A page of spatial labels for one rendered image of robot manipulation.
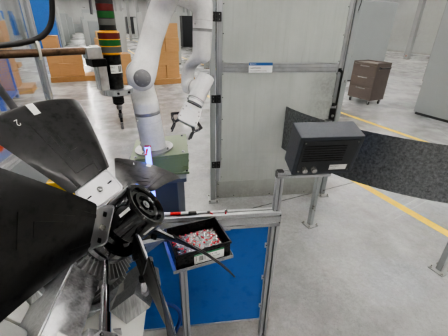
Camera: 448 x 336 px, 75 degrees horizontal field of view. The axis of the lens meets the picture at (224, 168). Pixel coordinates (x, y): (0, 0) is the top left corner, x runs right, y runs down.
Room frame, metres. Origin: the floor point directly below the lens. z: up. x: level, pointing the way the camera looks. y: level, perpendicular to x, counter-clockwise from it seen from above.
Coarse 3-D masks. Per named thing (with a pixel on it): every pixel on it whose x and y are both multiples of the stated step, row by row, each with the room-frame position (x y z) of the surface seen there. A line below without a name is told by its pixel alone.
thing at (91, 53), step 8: (88, 48) 0.61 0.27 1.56; (96, 48) 0.62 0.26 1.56; (88, 56) 0.61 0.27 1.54; (96, 56) 0.62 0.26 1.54; (88, 64) 0.63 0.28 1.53; (96, 64) 0.61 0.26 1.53; (104, 64) 0.62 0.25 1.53; (96, 72) 0.63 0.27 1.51; (104, 72) 0.63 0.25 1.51; (96, 80) 0.64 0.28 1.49; (104, 80) 0.63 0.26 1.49; (104, 88) 0.62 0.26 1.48; (128, 88) 0.65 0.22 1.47; (112, 96) 0.62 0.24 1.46
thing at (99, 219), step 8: (104, 208) 0.49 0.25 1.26; (112, 208) 0.52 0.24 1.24; (96, 216) 0.47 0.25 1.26; (112, 216) 0.51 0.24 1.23; (96, 224) 0.47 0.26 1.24; (104, 224) 0.49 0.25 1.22; (96, 232) 0.47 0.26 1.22; (104, 232) 0.49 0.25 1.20; (96, 240) 0.47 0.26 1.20; (104, 240) 0.49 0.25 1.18
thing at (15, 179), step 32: (0, 192) 0.34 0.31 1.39; (32, 192) 0.38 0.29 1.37; (64, 192) 0.43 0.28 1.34; (0, 224) 0.32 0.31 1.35; (32, 224) 0.35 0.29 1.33; (64, 224) 0.40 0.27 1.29; (0, 256) 0.30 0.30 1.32; (32, 256) 0.33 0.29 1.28; (64, 256) 0.38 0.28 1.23; (0, 288) 0.28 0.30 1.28; (32, 288) 0.32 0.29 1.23; (0, 320) 0.26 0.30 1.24
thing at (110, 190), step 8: (96, 176) 0.60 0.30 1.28; (104, 176) 0.61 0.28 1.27; (112, 176) 0.61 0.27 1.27; (88, 184) 0.58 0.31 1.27; (96, 184) 0.59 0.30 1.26; (104, 184) 0.59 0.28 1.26; (112, 184) 0.60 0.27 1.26; (120, 184) 0.60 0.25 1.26; (80, 192) 0.56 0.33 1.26; (88, 192) 0.57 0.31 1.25; (96, 192) 0.57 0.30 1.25; (104, 192) 0.58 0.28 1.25; (112, 192) 0.58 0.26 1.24; (96, 200) 0.56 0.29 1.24; (104, 200) 0.57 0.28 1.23
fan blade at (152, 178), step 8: (120, 160) 0.88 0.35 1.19; (128, 160) 0.89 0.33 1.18; (120, 168) 0.82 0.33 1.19; (128, 168) 0.83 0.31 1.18; (136, 168) 0.84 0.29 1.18; (144, 168) 0.85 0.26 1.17; (152, 168) 0.88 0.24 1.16; (160, 168) 0.90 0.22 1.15; (120, 176) 0.77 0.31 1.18; (128, 176) 0.78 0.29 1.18; (136, 176) 0.78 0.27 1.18; (144, 176) 0.78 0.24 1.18; (152, 176) 0.80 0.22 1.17; (160, 176) 0.82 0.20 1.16; (168, 176) 0.84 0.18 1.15; (176, 176) 0.88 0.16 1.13; (128, 184) 0.72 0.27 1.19; (144, 184) 0.73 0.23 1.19; (152, 184) 0.73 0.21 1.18; (160, 184) 0.75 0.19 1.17
